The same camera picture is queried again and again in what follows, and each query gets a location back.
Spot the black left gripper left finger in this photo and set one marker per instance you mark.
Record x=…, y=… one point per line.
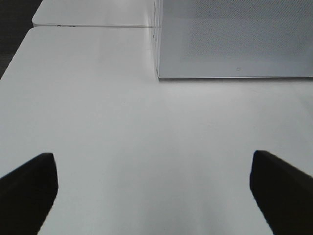
x=27, y=195

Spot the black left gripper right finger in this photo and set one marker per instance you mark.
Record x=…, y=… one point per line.
x=283, y=193

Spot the white microwave door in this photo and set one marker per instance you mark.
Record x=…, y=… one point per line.
x=234, y=39

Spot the white microwave oven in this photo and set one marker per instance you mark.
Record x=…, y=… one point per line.
x=156, y=36

